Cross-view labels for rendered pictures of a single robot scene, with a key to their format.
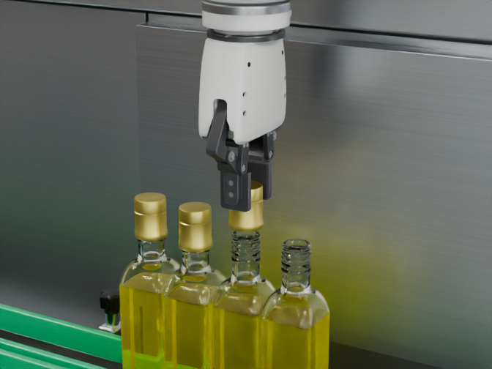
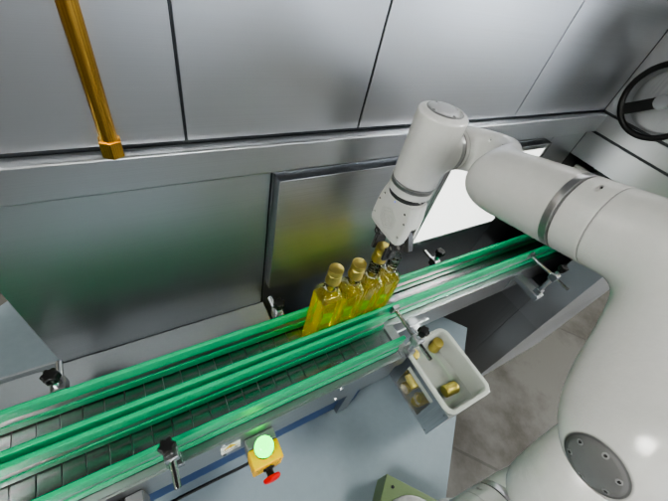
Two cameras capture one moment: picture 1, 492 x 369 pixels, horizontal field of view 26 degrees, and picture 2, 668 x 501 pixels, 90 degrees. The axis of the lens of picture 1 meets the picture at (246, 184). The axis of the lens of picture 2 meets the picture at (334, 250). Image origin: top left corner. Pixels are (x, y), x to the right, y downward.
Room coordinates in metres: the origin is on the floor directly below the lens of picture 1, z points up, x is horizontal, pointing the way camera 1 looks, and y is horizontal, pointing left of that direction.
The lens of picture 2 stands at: (0.92, 0.56, 1.88)
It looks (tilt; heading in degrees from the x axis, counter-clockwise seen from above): 46 degrees down; 290
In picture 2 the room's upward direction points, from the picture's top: 17 degrees clockwise
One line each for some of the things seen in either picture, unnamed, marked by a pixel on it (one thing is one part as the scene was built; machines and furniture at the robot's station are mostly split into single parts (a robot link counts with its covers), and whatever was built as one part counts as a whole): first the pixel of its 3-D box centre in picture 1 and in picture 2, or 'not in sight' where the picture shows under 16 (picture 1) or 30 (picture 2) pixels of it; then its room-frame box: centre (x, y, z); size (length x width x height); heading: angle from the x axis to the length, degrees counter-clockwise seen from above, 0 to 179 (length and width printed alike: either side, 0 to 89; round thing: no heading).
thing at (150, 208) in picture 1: (150, 216); (334, 274); (1.07, 0.10, 1.31); 0.04 x 0.04 x 0.04
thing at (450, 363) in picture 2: not in sight; (440, 373); (0.71, -0.07, 0.97); 0.22 x 0.17 x 0.09; 150
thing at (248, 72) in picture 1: (246, 78); (400, 210); (1.01, 0.00, 1.47); 0.10 x 0.07 x 0.11; 151
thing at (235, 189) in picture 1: (229, 180); (394, 252); (0.98, 0.02, 1.38); 0.03 x 0.03 x 0.07; 61
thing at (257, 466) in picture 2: not in sight; (263, 452); (1.01, 0.39, 0.96); 0.07 x 0.07 x 0.07; 60
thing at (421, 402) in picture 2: not in sight; (428, 371); (0.74, -0.08, 0.92); 0.27 x 0.17 x 0.15; 150
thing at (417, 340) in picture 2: not in sight; (410, 333); (0.85, -0.02, 1.12); 0.17 x 0.03 x 0.12; 150
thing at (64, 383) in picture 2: not in sight; (62, 379); (1.41, 0.54, 1.11); 0.07 x 0.04 x 0.13; 150
